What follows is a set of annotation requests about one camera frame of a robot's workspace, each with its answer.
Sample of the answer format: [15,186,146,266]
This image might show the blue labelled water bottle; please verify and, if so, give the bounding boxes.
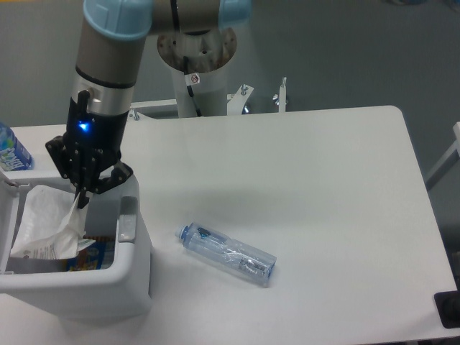
[1,123,34,172]

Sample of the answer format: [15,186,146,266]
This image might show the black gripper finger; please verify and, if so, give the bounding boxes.
[83,162,134,194]
[45,135,94,209]

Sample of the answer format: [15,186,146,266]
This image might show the white plastic trash can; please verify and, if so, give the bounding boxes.
[1,176,152,318]

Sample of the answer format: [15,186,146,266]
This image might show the black cable on pedestal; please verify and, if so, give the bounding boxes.
[182,55,203,118]

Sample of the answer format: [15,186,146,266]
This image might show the white plastic wrapper bag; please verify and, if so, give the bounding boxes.
[10,185,93,260]

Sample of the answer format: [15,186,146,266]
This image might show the clear plastic water bottle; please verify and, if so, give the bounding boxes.
[175,222,277,286]

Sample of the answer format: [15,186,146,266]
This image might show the blue yellow snack package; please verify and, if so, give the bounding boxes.
[63,236,115,272]

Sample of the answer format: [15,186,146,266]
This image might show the white metal bracket frame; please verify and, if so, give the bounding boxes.
[128,76,290,121]

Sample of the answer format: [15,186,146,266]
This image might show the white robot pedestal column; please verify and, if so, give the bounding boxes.
[157,29,238,118]

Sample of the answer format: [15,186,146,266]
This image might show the black clamp at table corner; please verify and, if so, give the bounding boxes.
[434,290,459,329]

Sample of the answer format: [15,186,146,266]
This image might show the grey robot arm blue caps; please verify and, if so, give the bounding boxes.
[46,1,252,208]

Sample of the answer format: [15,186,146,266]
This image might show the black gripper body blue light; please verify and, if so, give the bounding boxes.
[57,89,131,188]

